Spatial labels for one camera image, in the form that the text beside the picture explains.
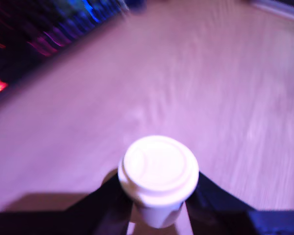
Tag white coffee capsule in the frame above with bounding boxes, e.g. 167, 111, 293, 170
117, 135, 200, 229

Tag backlit black keyboard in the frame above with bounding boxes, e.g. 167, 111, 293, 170
0, 0, 147, 113

